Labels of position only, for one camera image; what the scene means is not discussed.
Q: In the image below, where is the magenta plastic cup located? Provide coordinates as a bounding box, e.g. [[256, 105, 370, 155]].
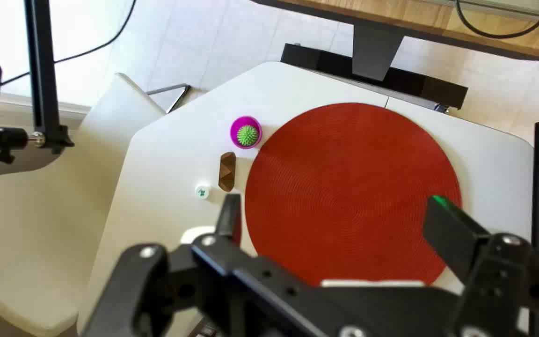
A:
[[228, 114, 263, 150]]

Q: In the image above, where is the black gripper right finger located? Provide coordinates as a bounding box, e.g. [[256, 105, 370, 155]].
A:
[[422, 193, 493, 284]]

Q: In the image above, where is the small white green object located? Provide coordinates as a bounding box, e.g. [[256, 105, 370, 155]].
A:
[[192, 180, 213, 200]]

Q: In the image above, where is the red round woven placemat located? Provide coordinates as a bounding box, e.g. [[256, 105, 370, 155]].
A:
[[243, 101, 463, 288]]

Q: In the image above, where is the thin black floor cable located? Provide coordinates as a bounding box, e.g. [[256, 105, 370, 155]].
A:
[[0, 0, 138, 88]]

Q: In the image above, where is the brown wooden holder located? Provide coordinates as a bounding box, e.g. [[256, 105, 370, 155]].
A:
[[216, 150, 239, 193]]

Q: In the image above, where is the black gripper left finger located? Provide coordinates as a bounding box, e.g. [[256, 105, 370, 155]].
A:
[[213, 193, 245, 247]]

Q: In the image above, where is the black table cable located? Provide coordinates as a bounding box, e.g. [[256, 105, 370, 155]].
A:
[[454, 0, 539, 41]]

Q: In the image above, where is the cream chair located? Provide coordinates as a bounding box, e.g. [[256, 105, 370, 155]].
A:
[[0, 71, 190, 337]]

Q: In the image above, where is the black camera stand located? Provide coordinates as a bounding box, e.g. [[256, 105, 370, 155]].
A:
[[22, 0, 76, 151]]

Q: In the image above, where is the green spiky ball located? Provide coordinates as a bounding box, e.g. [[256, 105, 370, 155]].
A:
[[235, 123, 259, 146]]

